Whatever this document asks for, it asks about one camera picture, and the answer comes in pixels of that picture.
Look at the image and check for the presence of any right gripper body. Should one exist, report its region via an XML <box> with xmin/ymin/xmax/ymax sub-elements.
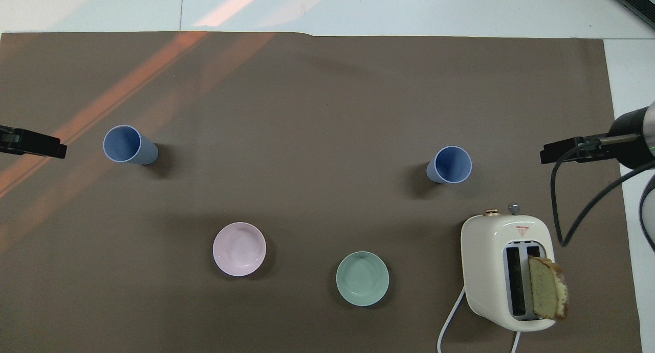
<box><xmin>588</xmin><ymin>106</ymin><xmax>655</xmax><ymax>170</ymax></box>

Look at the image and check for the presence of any slice of bread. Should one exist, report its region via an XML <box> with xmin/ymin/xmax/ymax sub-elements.
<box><xmin>528</xmin><ymin>256</ymin><xmax>570</xmax><ymax>322</ymax></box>

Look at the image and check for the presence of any blue plastic cup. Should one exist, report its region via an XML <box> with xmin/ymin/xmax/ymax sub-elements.
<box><xmin>103</xmin><ymin>125</ymin><xmax>159</xmax><ymax>165</ymax></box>
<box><xmin>426</xmin><ymin>146</ymin><xmax>473</xmax><ymax>184</ymax></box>

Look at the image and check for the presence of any cream white toaster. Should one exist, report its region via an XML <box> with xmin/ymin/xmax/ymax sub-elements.
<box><xmin>461</xmin><ymin>204</ymin><xmax>556</xmax><ymax>333</ymax></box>

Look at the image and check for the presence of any green bowl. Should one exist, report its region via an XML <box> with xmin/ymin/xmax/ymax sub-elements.
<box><xmin>336</xmin><ymin>251</ymin><xmax>390</xmax><ymax>307</ymax></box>

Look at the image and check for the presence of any black cable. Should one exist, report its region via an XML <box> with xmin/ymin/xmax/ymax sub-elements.
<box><xmin>550</xmin><ymin>138</ymin><xmax>655</xmax><ymax>248</ymax></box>

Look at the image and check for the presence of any white power cord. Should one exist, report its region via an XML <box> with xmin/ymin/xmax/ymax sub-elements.
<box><xmin>438</xmin><ymin>285</ymin><xmax>522</xmax><ymax>353</ymax></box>

